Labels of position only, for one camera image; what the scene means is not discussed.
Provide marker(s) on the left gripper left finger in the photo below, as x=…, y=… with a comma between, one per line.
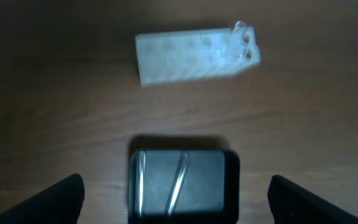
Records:
x=48, y=205

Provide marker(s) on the clear test tube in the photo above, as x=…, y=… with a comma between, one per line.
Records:
x=233, y=53
x=176, y=186
x=140, y=183
x=240, y=26

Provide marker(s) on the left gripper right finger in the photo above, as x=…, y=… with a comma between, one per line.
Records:
x=300, y=205

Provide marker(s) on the white test tube rack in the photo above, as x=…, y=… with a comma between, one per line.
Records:
x=179, y=62

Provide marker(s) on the black tray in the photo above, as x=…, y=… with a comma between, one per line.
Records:
x=204, y=180

